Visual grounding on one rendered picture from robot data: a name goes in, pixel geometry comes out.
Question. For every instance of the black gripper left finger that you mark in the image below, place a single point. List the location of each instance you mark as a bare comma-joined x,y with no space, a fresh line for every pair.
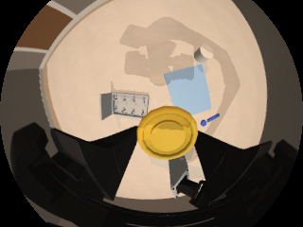
105,159

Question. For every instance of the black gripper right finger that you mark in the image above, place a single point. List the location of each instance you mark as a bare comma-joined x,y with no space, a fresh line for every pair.
223,164

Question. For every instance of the yellow plate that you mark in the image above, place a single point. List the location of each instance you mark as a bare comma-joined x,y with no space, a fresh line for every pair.
167,132

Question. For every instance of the tan cylinder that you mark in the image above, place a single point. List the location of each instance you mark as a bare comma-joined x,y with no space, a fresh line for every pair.
204,53

